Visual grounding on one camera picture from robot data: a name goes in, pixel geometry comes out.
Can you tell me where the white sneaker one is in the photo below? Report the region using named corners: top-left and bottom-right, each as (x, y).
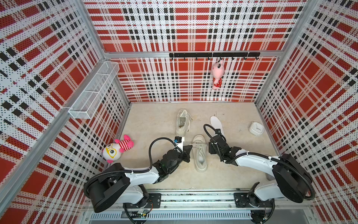
top-left (192, 134), bottom-right (208, 172)
top-left (175, 109), bottom-right (192, 137)

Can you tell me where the white shoe insole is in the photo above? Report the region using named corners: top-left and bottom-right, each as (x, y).
top-left (210, 116), bottom-right (225, 135)

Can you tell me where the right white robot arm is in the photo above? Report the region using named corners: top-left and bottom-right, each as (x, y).
top-left (209, 134), bottom-right (316, 207)

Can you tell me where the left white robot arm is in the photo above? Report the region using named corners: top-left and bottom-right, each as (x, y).
top-left (84, 145), bottom-right (193, 213)

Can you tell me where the pink striped plush doll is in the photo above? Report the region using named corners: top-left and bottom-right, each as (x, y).
top-left (103, 135), bottom-right (134, 163)

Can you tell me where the pink hanging plush toy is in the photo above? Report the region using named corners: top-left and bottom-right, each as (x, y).
top-left (211, 59), bottom-right (225, 90)

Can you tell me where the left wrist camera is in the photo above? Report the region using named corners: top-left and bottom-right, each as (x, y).
top-left (174, 136), bottom-right (184, 153)

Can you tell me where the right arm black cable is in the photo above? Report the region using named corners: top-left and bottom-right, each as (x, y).
top-left (203, 124), bottom-right (316, 201)

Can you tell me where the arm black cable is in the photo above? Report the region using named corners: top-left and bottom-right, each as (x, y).
top-left (83, 137), bottom-right (180, 199)
top-left (203, 124), bottom-right (316, 201)

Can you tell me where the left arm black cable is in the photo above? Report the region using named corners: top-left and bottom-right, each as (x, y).
top-left (83, 137), bottom-right (180, 199)

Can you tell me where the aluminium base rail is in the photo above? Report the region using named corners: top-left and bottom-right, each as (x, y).
top-left (79, 189), bottom-right (319, 224)

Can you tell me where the black hook rail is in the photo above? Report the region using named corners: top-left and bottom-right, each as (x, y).
top-left (169, 52), bottom-right (261, 59)

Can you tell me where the white wire mesh basket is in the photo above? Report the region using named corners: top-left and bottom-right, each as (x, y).
top-left (69, 61), bottom-right (119, 119)

